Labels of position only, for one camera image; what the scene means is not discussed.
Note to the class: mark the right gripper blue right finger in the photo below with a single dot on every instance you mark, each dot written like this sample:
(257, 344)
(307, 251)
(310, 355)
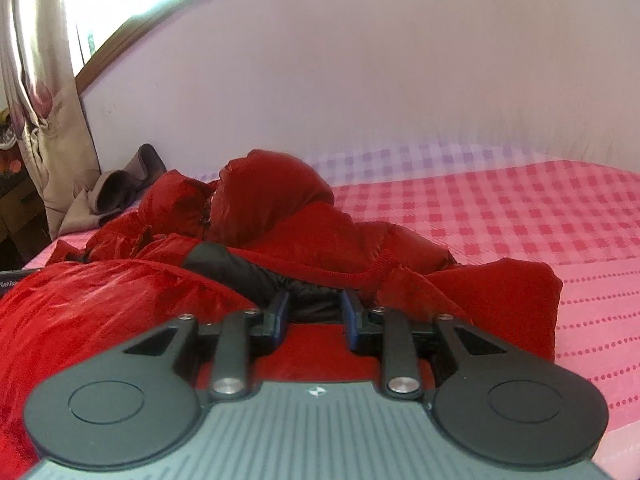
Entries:
(363, 329)

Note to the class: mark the dark wooden side cabinet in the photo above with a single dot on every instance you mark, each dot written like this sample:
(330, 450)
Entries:
(24, 226)

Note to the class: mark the beige floral curtain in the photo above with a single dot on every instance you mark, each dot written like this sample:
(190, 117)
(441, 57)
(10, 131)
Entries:
(47, 118)

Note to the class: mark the brown cloth on bed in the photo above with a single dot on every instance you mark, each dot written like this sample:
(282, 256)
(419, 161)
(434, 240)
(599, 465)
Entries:
(99, 198)

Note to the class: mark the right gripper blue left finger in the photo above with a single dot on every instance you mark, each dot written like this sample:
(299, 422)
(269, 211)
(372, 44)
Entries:
(268, 328)

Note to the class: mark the red puffer jacket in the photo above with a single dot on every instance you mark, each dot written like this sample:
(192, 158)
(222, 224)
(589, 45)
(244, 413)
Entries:
(225, 269)

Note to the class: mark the pink checked bed sheet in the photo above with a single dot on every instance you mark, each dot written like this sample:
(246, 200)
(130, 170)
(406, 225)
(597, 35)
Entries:
(542, 252)

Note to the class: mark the floral bundle on cabinet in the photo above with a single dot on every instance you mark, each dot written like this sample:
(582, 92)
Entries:
(11, 161)

